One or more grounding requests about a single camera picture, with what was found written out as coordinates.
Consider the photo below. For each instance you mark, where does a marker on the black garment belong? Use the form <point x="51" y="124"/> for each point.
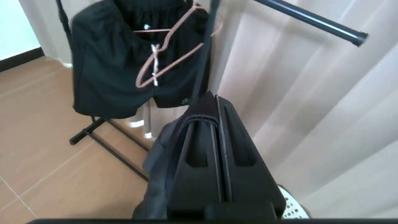
<point x="161" y="174"/>

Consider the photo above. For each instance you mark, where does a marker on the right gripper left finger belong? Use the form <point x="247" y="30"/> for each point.
<point x="199" y="186"/>

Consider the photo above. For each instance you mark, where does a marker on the white laundry basket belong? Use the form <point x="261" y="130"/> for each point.
<point x="292" y="208"/>

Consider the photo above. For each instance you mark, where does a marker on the beige curtain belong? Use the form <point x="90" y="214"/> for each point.
<point x="311" y="109"/>

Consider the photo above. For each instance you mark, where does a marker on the black clothes rack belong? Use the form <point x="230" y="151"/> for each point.
<point x="311" y="20"/>

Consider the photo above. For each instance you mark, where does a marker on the pink clothes hanger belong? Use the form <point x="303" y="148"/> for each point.
<point x="152" y="30"/>
<point x="174" y="63"/>

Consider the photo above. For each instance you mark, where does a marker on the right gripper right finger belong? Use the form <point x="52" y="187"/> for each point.
<point x="245" y="183"/>

